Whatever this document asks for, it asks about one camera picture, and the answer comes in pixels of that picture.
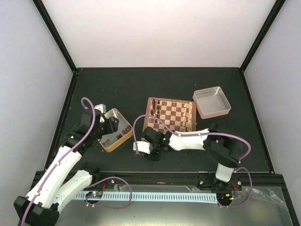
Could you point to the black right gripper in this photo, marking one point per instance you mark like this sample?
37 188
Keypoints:
156 157

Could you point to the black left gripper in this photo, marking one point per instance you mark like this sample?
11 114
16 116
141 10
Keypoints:
111 125

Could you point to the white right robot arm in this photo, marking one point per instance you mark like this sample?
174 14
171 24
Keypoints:
226 149

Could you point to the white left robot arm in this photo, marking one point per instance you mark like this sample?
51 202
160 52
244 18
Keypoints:
44 203

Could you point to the dark pieces in tin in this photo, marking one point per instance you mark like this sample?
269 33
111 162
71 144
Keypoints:
118 136

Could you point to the wooden folding chess board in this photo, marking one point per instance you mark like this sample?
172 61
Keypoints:
171 114

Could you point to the left controller board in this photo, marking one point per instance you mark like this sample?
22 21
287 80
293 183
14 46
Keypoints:
94 194

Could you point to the controller board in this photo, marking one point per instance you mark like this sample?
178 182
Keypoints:
94 194
228 196

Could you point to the right controller board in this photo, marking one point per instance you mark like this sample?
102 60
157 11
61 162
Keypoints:
228 196

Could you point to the yellow bear tin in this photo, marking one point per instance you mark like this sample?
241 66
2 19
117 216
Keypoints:
119 123

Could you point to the white queen piece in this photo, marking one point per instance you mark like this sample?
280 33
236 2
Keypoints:
189 120

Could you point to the pink metal tin tray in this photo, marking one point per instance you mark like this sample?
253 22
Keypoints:
211 102

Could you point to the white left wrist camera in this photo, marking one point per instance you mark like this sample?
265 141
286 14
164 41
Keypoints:
101 110

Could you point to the black mounting rail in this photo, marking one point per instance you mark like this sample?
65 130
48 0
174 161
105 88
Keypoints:
204 180

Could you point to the white slotted cable duct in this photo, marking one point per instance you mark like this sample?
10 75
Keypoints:
151 197

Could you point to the black frame post left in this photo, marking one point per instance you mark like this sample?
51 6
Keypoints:
54 32

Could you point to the black frame post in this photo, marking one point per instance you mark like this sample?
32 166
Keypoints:
54 32
277 6

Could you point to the black frame post right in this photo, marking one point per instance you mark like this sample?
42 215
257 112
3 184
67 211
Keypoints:
277 6

